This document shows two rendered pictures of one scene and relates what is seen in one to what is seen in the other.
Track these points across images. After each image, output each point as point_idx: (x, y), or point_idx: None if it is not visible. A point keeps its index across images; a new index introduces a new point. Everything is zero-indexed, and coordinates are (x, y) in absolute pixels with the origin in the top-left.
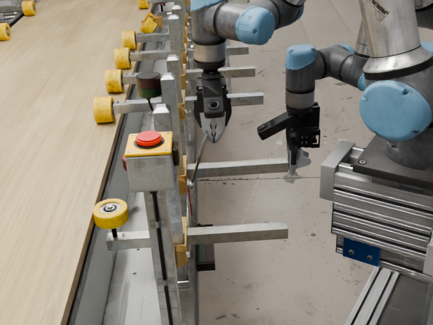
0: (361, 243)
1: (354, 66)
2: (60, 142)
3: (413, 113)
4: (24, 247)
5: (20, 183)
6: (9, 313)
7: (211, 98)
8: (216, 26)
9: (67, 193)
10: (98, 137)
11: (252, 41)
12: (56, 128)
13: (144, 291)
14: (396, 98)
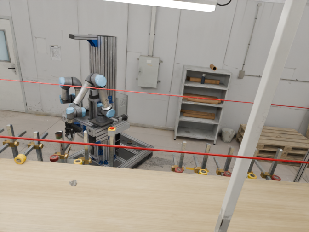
0: (97, 141)
1: None
2: (27, 171)
3: (114, 112)
4: (85, 173)
5: (50, 177)
6: (106, 173)
7: (78, 128)
8: (77, 113)
9: (64, 168)
10: (32, 164)
11: (84, 113)
12: (13, 173)
13: None
14: (112, 111)
